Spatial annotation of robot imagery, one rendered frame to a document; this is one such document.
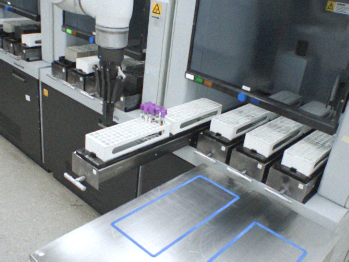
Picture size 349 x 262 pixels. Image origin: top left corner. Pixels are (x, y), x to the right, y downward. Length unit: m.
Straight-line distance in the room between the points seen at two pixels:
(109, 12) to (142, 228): 0.55
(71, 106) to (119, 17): 1.08
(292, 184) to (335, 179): 0.14
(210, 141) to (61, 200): 1.23
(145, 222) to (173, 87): 0.78
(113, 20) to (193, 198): 0.52
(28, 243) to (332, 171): 1.50
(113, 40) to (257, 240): 0.63
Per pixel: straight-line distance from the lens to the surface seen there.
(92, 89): 1.85
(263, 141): 1.32
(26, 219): 2.26
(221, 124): 1.39
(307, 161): 1.27
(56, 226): 2.18
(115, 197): 1.96
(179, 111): 1.44
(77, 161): 1.21
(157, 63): 1.62
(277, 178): 1.29
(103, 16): 1.03
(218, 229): 0.95
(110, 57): 1.06
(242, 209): 1.03
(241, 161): 1.34
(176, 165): 1.55
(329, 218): 1.27
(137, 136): 1.22
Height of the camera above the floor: 1.41
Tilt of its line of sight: 26 degrees down
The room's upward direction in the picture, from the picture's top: 8 degrees clockwise
